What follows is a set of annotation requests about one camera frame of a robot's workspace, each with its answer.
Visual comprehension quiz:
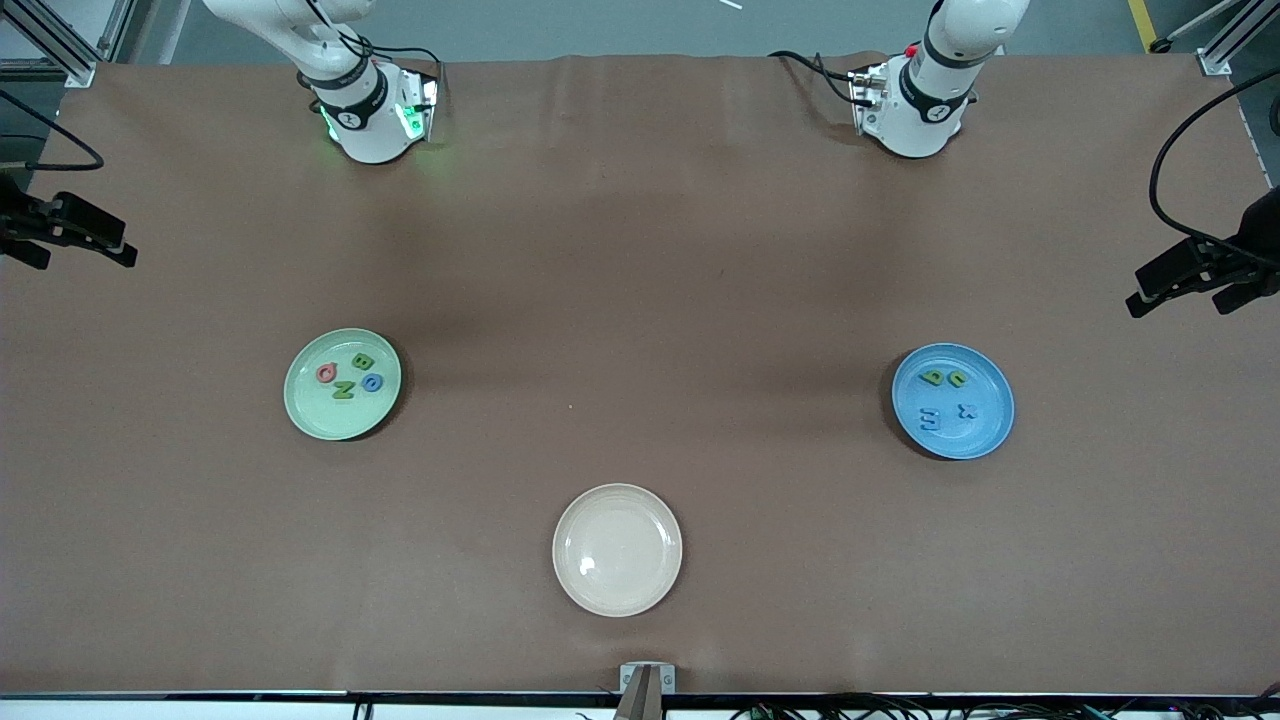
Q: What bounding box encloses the green plate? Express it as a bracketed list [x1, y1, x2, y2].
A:
[283, 328, 403, 442]

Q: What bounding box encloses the aluminium frame profile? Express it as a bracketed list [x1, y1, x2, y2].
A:
[0, 0, 98, 89]
[97, 0, 141, 63]
[1197, 0, 1280, 77]

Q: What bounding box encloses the beige plate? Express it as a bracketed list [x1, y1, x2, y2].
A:
[552, 483, 684, 618]

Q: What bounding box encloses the brown table mat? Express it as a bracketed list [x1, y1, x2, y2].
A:
[0, 52, 1280, 697]

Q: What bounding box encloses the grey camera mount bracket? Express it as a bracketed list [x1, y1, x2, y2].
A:
[615, 663, 677, 720]

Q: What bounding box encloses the blue plate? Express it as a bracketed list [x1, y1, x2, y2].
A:
[891, 343, 1016, 461]

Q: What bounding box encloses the black cable bundle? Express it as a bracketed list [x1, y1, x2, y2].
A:
[730, 686, 1280, 720]

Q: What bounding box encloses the black stand leg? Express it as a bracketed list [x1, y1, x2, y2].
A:
[1149, 0, 1236, 54]

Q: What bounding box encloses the black arm base cable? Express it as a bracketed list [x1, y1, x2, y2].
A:
[768, 50, 861, 106]
[300, 0, 446, 96]

